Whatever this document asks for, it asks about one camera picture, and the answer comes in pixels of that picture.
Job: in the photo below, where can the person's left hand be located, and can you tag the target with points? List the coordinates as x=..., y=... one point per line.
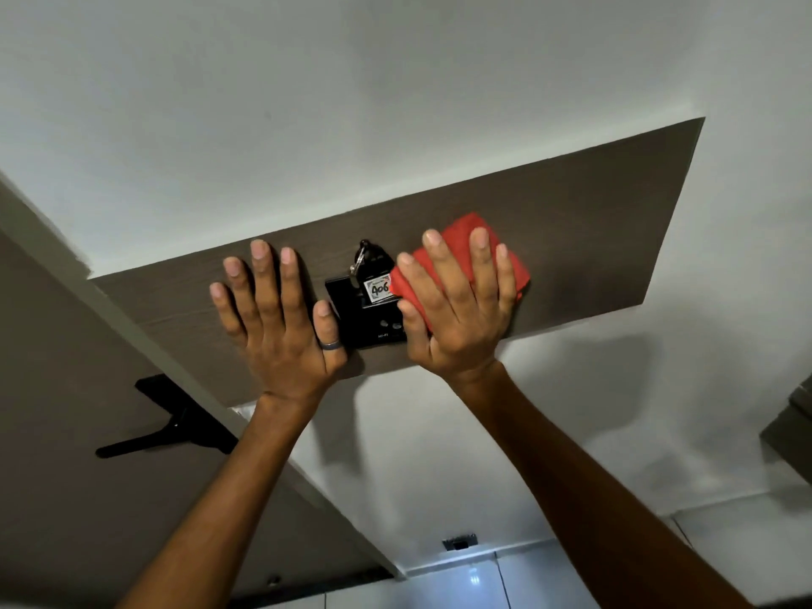
x=282, y=351

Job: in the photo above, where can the person's right hand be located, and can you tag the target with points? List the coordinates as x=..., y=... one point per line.
x=463, y=329

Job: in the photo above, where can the person's left thumb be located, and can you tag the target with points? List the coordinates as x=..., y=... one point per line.
x=330, y=329

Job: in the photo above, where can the person's left little finger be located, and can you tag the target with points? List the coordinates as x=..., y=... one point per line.
x=226, y=313

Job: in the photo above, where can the person's right thumb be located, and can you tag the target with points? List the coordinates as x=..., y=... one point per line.
x=413, y=332

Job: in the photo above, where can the person's left middle finger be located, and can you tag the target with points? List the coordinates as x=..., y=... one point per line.
x=266, y=282

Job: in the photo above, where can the person's right middle finger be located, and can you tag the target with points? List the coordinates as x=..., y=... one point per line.
x=447, y=269

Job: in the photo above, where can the person's right little finger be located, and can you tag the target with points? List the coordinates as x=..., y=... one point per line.
x=506, y=278

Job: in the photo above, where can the red cleaning cloth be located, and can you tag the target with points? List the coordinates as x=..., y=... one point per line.
x=458, y=235

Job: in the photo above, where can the person's left forearm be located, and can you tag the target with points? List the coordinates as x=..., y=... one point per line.
x=222, y=507

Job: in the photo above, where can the person's right forearm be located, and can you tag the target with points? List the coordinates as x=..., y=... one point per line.
x=583, y=494

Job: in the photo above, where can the white key tag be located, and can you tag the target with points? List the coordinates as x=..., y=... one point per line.
x=379, y=290

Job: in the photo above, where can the brown door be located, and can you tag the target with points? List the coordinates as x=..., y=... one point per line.
x=70, y=513

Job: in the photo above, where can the brown wooden furniture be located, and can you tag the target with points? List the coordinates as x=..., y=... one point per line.
x=791, y=434

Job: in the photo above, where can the black key card switch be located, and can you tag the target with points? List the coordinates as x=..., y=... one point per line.
x=355, y=320

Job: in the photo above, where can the dark wooden wall panel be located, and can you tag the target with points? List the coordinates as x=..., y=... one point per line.
x=590, y=228

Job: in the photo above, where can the black wall socket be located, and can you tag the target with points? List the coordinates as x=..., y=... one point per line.
x=460, y=542

